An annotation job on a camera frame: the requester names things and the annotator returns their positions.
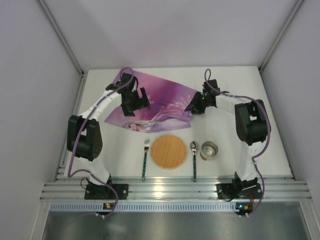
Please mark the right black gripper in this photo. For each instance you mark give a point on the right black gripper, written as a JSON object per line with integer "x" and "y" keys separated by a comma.
{"x": 198, "y": 102}

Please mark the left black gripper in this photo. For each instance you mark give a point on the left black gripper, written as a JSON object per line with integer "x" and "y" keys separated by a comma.
{"x": 139, "y": 102}

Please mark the purple printed placemat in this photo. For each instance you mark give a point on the purple printed placemat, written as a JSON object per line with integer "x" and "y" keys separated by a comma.
{"x": 168, "y": 101}

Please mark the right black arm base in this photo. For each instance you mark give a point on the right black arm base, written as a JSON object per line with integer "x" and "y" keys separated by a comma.
{"x": 227, "y": 192}

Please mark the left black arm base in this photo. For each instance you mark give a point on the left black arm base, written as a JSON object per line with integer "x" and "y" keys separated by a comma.
{"x": 101, "y": 192}

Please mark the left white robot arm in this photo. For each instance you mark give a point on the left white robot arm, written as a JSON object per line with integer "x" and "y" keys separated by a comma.
{"x": 84, "y": 137}

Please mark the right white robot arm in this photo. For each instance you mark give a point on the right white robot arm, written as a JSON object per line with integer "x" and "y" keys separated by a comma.
{"x": 252, "y": 127}

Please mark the metal cup with wood band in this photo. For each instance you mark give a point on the metal cup with wood band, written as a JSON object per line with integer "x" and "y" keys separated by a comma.
{"x": 208, "y": 150}

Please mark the round woven wicker plate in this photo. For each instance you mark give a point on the round woven wicker plate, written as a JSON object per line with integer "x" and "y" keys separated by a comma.
{"x": 168, "y": 152}

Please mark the spoon with green handle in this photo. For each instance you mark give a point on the spoon with green handle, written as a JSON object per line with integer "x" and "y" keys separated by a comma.
{"x": 194, "y": 149}

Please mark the fork with green handle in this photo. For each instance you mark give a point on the fork with green handle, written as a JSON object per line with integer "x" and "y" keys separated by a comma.
{"x": 146, "y": 149}

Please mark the aluminium mounting rail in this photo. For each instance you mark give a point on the aluminium mounting rail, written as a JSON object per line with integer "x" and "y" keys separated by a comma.
{"x": 177, "y": 188}

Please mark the perforated grey cable duct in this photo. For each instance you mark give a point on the perforated grey cable duct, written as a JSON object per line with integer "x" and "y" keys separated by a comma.
{"x": 149, "y": 207}

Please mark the left aluminium frame post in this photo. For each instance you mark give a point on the left aluminium frame post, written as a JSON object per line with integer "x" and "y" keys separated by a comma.
{"x": 60, "y": 35}

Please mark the aluminium frame post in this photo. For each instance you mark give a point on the aluminium frame post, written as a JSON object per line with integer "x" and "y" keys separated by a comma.
{"x": 298, "y": 4}
{"x": 60, "y": 35}

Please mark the right aluminium frame post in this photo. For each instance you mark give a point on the right aluminium frame post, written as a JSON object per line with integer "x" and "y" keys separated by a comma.
{"x": 298, "y": 4}

